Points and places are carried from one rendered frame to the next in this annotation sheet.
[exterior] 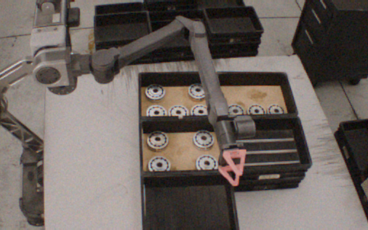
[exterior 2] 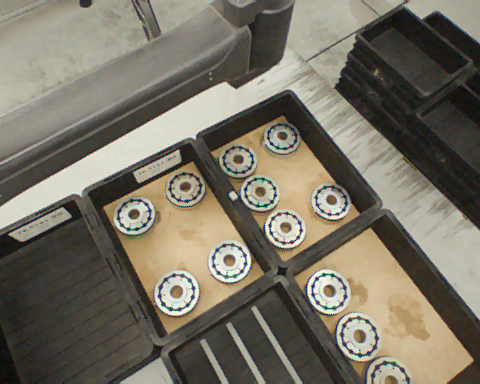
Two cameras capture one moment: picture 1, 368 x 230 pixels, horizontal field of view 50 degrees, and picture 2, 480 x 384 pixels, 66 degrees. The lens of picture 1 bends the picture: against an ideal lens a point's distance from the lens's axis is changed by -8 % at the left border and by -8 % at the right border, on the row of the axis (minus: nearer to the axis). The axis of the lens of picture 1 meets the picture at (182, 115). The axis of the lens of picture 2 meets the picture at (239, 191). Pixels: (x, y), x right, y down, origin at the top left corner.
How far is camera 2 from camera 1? 1.40 m
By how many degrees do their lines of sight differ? 33
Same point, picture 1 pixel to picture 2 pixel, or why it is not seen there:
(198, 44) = (190, 30)
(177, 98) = (296, 177)
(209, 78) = (18, 120)
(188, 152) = (194, 249)
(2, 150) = not seen: hidden behind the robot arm
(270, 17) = not seen: outside the picture
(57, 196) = not seen: hidden behind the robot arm
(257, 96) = (405, 319)
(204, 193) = (120, 317)
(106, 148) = (167, 136)
